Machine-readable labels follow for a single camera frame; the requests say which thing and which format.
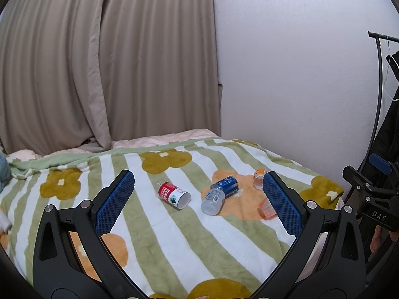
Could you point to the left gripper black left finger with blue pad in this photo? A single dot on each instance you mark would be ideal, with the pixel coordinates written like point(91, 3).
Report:
point(71, 260)

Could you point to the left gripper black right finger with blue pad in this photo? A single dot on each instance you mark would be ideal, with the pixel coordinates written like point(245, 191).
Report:
point(340, 269)

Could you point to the clear cup red label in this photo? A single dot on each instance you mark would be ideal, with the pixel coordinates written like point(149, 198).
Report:
point(173, 195)

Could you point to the orange plastic cup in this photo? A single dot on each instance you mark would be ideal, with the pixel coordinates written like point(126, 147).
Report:
point(265, 209)

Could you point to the small clear orange cup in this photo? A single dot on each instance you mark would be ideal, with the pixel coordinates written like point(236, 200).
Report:
point(258, 178)

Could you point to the clear cup blue label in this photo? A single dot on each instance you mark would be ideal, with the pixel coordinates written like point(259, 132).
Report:
point(213, 202)

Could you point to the person's hand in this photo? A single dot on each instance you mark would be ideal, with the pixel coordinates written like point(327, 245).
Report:
point(376, 239)

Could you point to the black hanging garment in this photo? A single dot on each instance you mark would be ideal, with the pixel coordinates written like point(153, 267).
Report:
point(386, 141)

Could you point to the white cloth item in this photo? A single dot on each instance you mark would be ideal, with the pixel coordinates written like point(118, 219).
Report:
point(5, 224)

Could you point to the blue plush item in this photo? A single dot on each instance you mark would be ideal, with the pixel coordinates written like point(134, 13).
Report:
point(5, 172)

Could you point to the blue drink can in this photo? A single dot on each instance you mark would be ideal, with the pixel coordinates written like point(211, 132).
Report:
point(228, 185)

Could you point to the floral striped blanket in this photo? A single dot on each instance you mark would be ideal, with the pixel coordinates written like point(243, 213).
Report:
point(165, 251)

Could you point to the black clothes rack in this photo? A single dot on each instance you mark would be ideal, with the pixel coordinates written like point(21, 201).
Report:
point(377, 37)

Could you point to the pink bed sheet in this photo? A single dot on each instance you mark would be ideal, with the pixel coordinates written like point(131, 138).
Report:
point(150, 141)

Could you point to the beige curtain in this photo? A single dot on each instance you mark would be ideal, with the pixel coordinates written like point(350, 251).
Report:
point(86, 73)

